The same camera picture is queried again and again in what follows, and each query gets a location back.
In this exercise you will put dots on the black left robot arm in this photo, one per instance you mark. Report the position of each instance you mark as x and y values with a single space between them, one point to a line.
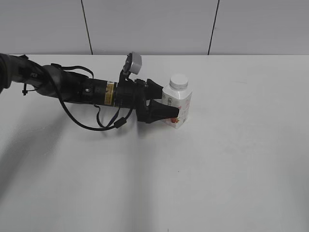
63 83

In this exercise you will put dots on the white ribbed bottle cap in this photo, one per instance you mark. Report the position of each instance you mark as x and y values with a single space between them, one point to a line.
178 82

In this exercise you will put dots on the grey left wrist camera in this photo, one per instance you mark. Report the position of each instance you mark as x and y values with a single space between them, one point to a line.
133 63

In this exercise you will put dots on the white yogurt bottle strawberry label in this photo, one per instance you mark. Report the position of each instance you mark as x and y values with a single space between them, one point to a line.
179 98

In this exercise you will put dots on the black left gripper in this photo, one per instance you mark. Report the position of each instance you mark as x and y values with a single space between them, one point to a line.
134 94

